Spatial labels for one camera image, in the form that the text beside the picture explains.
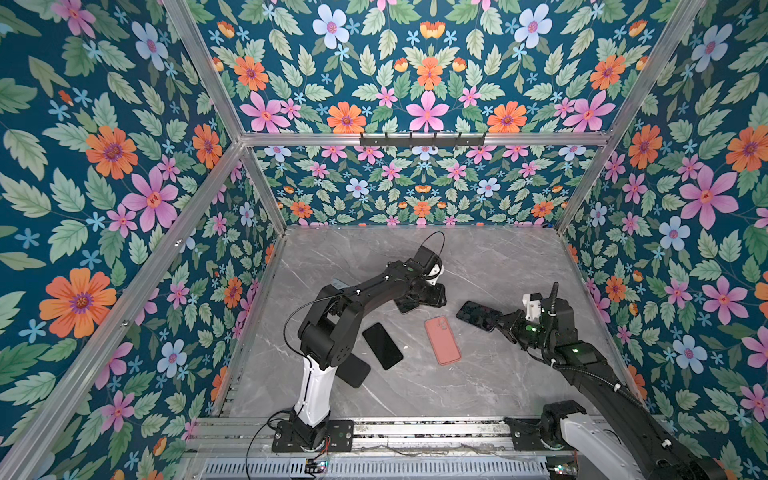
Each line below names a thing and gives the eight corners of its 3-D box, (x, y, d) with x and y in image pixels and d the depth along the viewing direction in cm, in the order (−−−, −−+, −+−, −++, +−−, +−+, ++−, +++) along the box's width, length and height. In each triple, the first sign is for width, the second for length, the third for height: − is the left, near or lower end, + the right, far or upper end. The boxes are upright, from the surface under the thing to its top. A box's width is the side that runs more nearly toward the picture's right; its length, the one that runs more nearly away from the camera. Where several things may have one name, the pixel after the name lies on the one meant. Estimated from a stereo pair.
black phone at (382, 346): (384, 371, 86) (384, 368, 84) (362, 335, 93) (361, 332, 92) (402, 358, 89) (402, 355, 87) (380, 324, 96) (379, 321, 94)
